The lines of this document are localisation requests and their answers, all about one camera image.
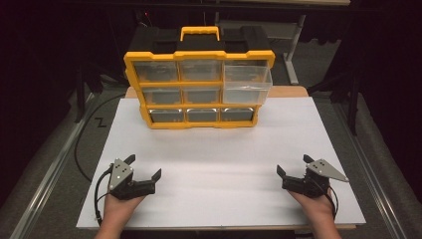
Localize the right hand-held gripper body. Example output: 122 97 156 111
281 158 350 199

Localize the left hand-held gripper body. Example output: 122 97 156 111
107 158 157 201

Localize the person's right hand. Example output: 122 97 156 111
288 190 336 222

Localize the person's left hand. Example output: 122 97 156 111
103 193 146 221

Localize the white table board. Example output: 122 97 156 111
76 96 367 231

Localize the set of clear plastic drawers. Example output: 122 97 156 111
133 60 256 123

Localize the black stand leg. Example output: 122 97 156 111
73 61 105 124
307 64 363 136

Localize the large clear plastic drawer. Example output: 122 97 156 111
221 64 274 106

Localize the grey metal stand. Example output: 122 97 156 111
283 14 307 86

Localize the yellow and black organizer cabinet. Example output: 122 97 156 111
123 25 277 130

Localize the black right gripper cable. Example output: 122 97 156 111
324 186 340 221

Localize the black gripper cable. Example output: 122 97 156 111
94 167 113 227
324 186 340 221

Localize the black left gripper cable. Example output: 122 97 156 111
94 167 113 227

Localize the black floor cable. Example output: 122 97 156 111
74 94 127 183

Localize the aluminium floor rail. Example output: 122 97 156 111
9 92 98 239
331 102 414 239

